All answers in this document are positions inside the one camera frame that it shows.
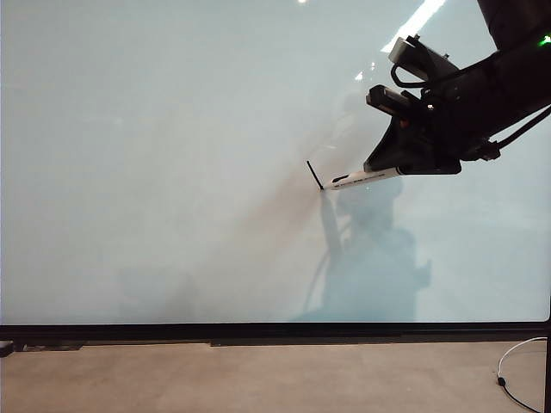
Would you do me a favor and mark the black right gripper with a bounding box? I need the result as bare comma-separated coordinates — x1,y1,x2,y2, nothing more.
363,81,474,176

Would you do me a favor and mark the white black whiteboard marker pen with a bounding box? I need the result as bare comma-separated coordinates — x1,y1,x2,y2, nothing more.
319,166,406,191

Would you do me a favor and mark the black camera cable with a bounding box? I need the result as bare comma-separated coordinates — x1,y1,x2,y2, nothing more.
390,63,468,89

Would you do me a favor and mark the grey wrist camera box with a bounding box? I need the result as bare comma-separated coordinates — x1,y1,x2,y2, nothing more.
387,34,458,83

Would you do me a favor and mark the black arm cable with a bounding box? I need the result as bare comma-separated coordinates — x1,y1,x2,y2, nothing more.
488,104,551,151

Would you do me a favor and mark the white board with black frame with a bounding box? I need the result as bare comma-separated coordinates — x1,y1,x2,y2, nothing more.
0,0,551,348

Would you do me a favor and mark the white cable with black switch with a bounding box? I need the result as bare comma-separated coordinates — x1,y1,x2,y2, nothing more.
495,336,548,413

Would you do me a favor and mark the whiteboard with black frame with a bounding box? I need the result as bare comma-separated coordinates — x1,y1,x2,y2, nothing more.
544,296,551,413

